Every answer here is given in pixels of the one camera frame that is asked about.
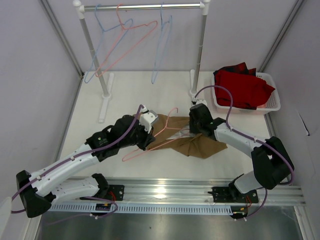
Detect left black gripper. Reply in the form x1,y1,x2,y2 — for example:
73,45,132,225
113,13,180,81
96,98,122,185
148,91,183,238
119,121,155,151

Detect white plastic basket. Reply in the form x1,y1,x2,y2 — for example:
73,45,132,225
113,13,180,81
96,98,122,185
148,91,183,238
212,72,281,115

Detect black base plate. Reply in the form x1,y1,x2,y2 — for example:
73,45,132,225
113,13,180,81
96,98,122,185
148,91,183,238
92,184,125,202
207,186,259,204

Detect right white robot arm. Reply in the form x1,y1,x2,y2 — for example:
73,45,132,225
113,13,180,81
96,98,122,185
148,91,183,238
189,103,295,202

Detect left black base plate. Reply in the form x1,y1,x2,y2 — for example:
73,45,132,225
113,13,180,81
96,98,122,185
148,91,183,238
92,184,125,202

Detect metal clothes rack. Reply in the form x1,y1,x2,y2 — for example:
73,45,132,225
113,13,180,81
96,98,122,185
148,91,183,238
72,0,210,123

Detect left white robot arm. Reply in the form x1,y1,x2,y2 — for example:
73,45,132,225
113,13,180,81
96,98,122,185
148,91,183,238
16,111,158,218

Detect tan brown skirt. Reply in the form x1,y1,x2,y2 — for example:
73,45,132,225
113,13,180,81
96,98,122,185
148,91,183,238
134,113,228,160

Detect red folded garment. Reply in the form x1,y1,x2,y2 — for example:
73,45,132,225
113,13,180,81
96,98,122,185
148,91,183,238
213,62,275,110

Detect blue wire hanger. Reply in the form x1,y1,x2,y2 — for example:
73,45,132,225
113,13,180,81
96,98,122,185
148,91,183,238
83,4,128,84
151,2,173,85

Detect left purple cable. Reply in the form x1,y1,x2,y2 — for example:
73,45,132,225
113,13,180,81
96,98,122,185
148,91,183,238
9,104,147,226

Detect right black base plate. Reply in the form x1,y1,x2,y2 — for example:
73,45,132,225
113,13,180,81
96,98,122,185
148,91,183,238
207,186,259,204

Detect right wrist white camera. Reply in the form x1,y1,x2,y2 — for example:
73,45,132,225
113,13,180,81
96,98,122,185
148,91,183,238
191,99,208,107

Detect right blue wire hanger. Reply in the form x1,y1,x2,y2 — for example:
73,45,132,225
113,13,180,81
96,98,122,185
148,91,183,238
151,2,173,85

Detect white slotted cable duct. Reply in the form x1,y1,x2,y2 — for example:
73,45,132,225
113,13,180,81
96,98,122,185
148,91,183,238
49,202,233,216

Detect leftmost blue wire hanger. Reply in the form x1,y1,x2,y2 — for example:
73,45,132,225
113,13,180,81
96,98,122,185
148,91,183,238
83,4,128,84

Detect aluminium mounting rail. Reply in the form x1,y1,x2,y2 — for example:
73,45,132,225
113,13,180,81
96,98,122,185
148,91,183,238
34,176,306,207

